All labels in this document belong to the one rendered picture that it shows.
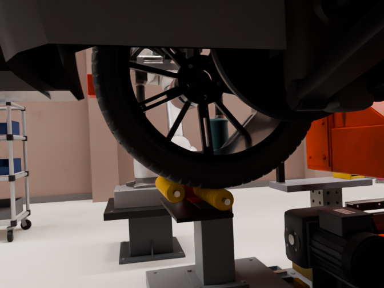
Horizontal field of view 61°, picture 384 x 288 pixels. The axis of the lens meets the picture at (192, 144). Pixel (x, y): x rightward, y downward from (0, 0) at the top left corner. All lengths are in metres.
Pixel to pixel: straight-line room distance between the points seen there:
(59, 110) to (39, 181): 0.88
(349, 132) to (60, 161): 3.54
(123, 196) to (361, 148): 1.23
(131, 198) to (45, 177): 2.51
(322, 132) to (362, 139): 0.20
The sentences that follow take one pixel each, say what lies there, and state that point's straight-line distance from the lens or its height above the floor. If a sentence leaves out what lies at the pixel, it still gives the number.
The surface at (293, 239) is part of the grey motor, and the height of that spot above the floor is 0.32.
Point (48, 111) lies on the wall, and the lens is 4.27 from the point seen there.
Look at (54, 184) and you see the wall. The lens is 4.26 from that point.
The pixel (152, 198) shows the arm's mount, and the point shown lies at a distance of 1.86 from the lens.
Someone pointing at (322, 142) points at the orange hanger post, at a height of 0.63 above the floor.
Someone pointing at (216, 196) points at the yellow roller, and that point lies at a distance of 0.88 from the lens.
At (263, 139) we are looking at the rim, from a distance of 0.93.
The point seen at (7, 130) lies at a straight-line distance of 2.68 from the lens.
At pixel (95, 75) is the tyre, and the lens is 0.86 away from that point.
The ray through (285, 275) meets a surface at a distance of 1.27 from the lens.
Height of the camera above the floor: 0.65
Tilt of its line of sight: level
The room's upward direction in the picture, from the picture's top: 2 degrees counter-clockwise
